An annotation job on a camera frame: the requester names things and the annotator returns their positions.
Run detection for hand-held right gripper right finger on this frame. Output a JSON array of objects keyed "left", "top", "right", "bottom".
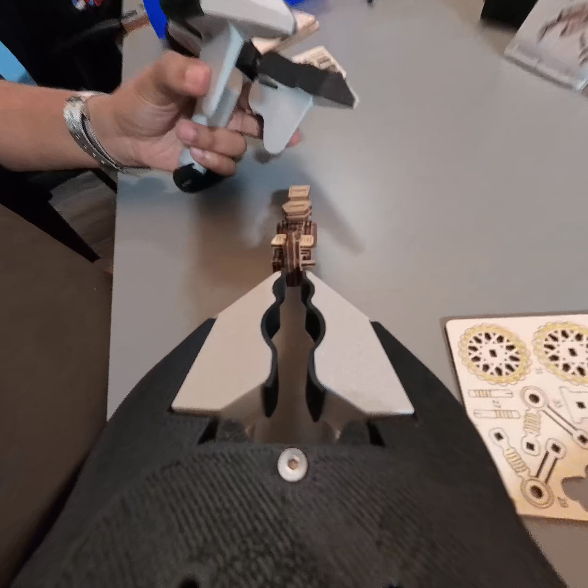
[{"left": 301, "top": 271, "right": 415, "bottom": 436}]

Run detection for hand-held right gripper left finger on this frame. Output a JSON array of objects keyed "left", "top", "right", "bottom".
[{"left": 170, "top": 271, "right": 286, "bottom": 436}]

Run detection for wooden parts sheet with wheels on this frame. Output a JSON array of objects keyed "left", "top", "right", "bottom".
[{"left": 445, "top": 313, "right": 588, "bottom": 523}]

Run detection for person's left forearm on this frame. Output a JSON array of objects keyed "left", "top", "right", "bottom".
[{"left": 0, "top": 79, "right": 92, "bottom": 172}]

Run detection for person's left hand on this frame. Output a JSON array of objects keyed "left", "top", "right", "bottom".
[{"left": 87, "top": 55, "right": 305, "bottom": 177}]

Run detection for black printed cloth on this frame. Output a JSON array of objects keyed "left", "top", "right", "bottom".
[{"left": 0, "top": 0, "right": 125, "bottom": 95}]

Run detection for engraved wooden part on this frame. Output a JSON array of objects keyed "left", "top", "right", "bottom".
[{"left": 292, "top": 45, "right": 347, "bottom": 80}]

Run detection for wooden model assembly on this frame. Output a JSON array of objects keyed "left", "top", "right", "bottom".
[{"left": 269, "top": 185, "right": 319, "bottom": 288}]

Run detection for silver wristwatch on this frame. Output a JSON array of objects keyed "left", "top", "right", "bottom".
[{"left": 63, "top": 91, "right": 141, "bottom": 174}]

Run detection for large blue box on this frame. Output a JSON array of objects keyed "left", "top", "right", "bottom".
[{"left": 142, "top": 0, "right": 167, "bottom": 40}]

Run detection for plain wooden panel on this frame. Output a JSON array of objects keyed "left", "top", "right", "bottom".
[{"left": 252, "top": 11, "right": 321, "bottom": 52}]

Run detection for printed paper sheets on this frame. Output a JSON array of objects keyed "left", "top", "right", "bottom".
[{"left": 503, "top": 0, "right": 588, "bottom": 96}]

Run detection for black chair part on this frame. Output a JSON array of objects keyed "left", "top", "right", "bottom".
[{"left": 0, "top": 168, "right": 118, "bottom": 263}]

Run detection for grey desk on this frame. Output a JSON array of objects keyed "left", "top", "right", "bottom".
[{"left": 107, "top": 0, "right": 588, "bottom": 588}]

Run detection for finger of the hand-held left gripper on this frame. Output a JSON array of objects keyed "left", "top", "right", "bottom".
[{"left": 202, "top": 0, "right": 298, "bottom": 38}]

